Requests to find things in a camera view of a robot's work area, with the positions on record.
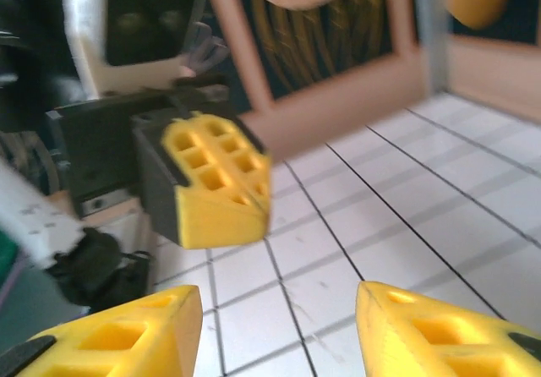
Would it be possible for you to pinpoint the aluminium corner post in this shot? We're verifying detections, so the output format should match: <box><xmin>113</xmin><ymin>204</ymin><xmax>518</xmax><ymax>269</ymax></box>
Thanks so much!
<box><xmin>416</xmin><ymin>0</ymin><xmax>451</xmax><ymax>99</ymax></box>

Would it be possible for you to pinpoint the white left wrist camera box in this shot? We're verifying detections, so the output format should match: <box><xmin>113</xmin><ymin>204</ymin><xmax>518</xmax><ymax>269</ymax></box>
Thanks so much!
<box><xmin>63</xmin><ymin>0</ymin><xmax>210</xmax><ymax>97</ymax></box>

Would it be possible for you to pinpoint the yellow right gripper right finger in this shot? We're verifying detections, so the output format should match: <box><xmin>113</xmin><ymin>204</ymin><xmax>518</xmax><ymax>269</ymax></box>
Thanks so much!
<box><xmin>354</xmin><ymin>281</ymin><xmax>541</xmax><ymax>377</ymax></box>

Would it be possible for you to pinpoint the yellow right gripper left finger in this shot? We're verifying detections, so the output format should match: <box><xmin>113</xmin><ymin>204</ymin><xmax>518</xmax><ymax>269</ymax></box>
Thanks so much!
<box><xmin>0</xmin><ymin>284</ymin><xmax>204</xmax><ymax>377</ymax></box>

